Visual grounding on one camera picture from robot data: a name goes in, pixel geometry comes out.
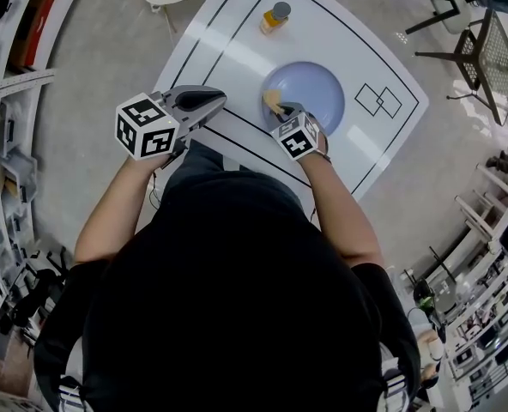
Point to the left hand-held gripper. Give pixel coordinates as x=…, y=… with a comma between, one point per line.
x=146, y=127

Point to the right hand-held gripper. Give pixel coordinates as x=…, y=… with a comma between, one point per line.
x=299, y=137

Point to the beige fluffy fibre clump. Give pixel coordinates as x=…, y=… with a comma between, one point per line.
x=272, y=99

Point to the blue big plate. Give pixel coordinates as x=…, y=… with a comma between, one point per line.
x=310, y=88

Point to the person's left forearm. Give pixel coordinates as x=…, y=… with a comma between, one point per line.
x=108, y=213

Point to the person's right forearm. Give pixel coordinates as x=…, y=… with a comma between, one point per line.
x=344, y=213

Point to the person's dark trousers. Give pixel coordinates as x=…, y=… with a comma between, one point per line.
x=202, y=161

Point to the yellow oil bottle black cap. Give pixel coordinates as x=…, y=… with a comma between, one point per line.
x=273, y=19

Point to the red cardboard box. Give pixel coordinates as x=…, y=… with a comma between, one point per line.
x=35, y=24

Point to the white shelving unit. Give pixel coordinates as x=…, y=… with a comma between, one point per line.
x=18, y=85

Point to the grey chair black legs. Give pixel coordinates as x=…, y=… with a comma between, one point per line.
x=455, y=19

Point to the person's black shirt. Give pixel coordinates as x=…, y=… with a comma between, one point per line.
x=228, y=316

